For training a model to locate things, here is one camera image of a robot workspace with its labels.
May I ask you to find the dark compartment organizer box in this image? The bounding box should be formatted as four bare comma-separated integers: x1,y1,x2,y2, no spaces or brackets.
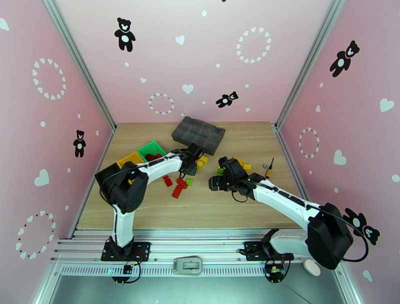
171,116,227,157

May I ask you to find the green plastic bin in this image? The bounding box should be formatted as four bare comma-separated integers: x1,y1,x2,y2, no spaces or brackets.
136,140,168,163

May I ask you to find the yellow plastic bin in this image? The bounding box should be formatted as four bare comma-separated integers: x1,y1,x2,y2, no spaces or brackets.
116,151,148,170

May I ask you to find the black plastic bin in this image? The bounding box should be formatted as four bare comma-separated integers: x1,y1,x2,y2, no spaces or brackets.
94,162,124,192

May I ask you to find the white oval object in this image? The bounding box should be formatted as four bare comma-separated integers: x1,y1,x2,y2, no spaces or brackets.
303,258,322,277

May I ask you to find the orange handled screwdriver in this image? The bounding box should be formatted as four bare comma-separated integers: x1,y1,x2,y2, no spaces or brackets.
264,157,276,180

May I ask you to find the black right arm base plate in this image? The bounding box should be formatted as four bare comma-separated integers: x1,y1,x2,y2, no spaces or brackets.
243,241,295,262

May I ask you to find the aluminium front rail frame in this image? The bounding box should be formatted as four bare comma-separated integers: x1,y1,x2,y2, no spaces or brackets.
49,228,346,277

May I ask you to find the grey metal latch handle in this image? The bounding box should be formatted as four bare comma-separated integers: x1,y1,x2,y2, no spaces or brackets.
172,255,204,276

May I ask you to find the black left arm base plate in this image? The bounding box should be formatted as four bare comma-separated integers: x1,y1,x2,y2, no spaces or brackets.
100,241,152,263

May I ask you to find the aluminium corner post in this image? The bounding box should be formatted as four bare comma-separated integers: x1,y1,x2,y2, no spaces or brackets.
274,0,345,129
42,0,117,134

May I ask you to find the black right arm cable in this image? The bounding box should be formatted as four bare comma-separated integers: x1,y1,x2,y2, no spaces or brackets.
320,209,370,262

